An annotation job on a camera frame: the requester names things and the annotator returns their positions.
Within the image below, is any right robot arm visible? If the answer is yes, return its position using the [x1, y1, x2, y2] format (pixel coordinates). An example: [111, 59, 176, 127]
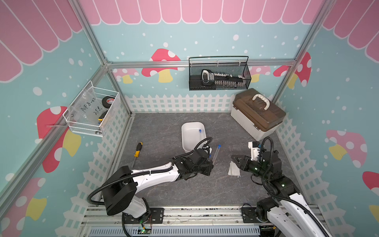
[231, 137, 331, 237]

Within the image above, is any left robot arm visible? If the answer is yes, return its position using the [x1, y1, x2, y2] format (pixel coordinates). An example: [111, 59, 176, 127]
[86, 137, 214, 218]

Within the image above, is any white plastic tray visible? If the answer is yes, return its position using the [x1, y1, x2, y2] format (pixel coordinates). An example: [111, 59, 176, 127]
[181, 122, 206, 153]

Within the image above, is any brown lid storage box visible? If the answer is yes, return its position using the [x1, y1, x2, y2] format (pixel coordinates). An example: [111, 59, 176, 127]
[231, 88, 286, 141]

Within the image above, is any yellow black screwdriver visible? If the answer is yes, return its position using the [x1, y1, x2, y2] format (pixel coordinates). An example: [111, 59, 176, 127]
[131, 142, 143, 168]

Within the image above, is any socket set in basket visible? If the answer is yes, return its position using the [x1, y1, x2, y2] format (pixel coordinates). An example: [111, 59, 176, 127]
[200, 70, 246, 88]

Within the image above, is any black tape roll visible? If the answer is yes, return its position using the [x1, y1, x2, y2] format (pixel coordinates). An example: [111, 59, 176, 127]
[102, 96, 115, 109]

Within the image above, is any clear labelled plastic bag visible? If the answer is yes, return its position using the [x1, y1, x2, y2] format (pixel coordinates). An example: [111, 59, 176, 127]
[69, 88, 104, 125]

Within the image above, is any black wire wall basket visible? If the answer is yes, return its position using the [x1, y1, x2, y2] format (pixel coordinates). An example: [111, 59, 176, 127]
[188, 56, 251, 90]

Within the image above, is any white wire wall basket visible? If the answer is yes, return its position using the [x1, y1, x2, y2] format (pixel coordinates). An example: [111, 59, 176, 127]
[63, 81, 121, 137]

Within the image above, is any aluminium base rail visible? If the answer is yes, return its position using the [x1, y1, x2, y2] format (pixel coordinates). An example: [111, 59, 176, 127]
[79, 205, 329, 237]

